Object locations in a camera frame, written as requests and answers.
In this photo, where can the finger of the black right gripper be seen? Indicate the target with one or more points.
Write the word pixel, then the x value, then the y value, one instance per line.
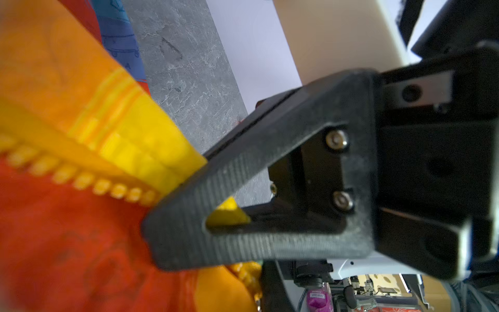
pixel 263 108

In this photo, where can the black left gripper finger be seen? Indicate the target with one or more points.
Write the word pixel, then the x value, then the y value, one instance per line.
pixel 319 147

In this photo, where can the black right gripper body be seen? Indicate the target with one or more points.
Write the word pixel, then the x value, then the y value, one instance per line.
pixel 438 163

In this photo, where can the multicolour patchwork jacket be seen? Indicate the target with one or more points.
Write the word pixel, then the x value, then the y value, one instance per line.
pixel 85 155

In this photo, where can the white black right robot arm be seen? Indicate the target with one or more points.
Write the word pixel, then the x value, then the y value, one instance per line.
pixel 328 37

